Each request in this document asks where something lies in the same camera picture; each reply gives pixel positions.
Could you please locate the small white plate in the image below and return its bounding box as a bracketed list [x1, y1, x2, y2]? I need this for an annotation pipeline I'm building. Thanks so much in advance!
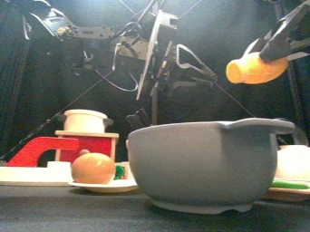
[66, 179, 138, 194]

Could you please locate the white toy pot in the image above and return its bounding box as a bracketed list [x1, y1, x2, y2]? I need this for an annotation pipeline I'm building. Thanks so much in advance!
[56, 109, 114, 134]

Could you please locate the red wooden toy stove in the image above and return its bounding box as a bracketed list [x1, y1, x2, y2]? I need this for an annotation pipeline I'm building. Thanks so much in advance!
[53, 130, 121, 164]

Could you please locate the small green toy piece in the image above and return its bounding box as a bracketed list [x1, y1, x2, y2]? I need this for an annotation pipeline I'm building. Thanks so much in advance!
[112, 164, 126, 181]

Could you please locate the orange toy onion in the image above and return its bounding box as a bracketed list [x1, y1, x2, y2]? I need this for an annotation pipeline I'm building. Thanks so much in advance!
[70, 149, 117, 185]

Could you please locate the white round toy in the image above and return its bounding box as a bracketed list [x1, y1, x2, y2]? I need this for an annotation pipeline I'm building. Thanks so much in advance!
[275, 144, 310, 182]

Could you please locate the green toy vegetable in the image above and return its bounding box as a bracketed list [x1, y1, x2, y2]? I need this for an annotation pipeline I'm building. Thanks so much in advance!
[269, 179, 310, 190]

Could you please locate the red toy faucet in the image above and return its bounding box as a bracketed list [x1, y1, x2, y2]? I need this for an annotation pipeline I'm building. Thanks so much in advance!
[5, 136, 81, 168]

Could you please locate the white toy sink base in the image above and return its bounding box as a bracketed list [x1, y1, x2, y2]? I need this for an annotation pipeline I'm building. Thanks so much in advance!
[0, 160, 74, 187]

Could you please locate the black cable loop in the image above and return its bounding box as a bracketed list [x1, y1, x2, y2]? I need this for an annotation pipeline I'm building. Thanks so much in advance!
[93, 42, 140, 93]

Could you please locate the grey bowl with handles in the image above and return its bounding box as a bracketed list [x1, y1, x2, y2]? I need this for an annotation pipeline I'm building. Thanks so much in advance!
[125, 117, 296, 216]

